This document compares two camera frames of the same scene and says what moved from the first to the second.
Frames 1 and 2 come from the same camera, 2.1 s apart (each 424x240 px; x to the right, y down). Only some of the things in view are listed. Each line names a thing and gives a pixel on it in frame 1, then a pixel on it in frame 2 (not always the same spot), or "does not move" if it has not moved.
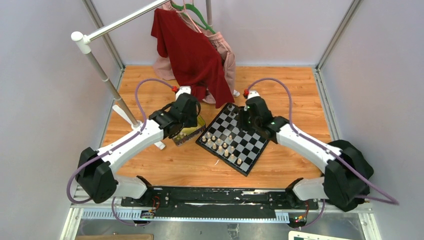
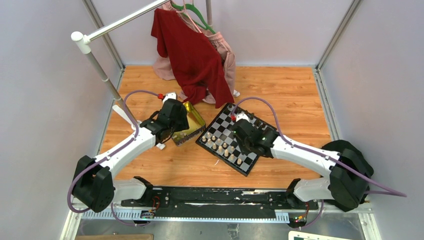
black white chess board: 225,138 does not move
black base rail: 217,202 does not move
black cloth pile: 343,186 does not move
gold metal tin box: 189,132 does not move
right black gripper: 244,112 to 244,150
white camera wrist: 186,89 to 169,95
